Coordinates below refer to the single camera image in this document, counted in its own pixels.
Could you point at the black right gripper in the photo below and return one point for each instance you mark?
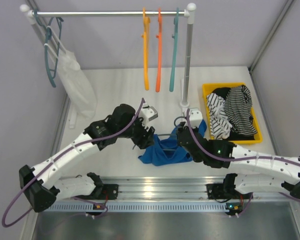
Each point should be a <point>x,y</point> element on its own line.
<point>181,127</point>

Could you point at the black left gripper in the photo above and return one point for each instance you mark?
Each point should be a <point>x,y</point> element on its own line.
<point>145,136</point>

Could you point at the blue tank top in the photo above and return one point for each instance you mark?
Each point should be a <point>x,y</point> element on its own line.
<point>165,151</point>

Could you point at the dark blue-grey hanger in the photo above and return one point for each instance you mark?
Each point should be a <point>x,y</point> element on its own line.
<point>168,134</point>

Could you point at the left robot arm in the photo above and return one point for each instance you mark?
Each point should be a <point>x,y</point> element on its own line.
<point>44,183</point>

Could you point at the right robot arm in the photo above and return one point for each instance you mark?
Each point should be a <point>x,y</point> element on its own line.
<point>249,171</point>

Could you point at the orange hanger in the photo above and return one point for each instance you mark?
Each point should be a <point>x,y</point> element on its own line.
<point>159,60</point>

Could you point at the white garment on hanger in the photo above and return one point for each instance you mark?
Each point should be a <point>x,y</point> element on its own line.
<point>76,84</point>

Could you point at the teal hanger right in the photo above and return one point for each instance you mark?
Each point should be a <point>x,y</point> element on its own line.
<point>175,49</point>

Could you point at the yellow hanger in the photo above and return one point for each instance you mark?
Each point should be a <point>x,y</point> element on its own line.
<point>145,36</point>

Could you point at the teal hanger with garment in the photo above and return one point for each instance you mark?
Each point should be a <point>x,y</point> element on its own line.
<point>50,55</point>

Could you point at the yellow plastic bin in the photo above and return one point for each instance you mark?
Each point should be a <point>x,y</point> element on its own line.
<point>236,138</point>

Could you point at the black garment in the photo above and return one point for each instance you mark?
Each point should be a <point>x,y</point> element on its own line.
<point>222,92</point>

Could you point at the corner metal profile left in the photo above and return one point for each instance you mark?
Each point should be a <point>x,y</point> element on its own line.
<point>29,225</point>

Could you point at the corner metal profile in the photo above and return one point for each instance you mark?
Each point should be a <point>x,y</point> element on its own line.
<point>29,225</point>
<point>283,13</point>

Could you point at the silver clothes rack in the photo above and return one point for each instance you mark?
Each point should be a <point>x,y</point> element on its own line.
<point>188,13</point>

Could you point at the corner metal profile right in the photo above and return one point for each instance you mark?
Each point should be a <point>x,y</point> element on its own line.
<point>283,13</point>

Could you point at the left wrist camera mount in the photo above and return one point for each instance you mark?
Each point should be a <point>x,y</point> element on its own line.
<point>147,114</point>

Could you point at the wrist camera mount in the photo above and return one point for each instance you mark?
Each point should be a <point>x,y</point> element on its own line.
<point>195,116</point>
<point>147,114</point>

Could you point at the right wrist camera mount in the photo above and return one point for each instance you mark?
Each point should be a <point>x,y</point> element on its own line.
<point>195,116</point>

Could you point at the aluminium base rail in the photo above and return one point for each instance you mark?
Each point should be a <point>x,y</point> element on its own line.
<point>155,195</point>

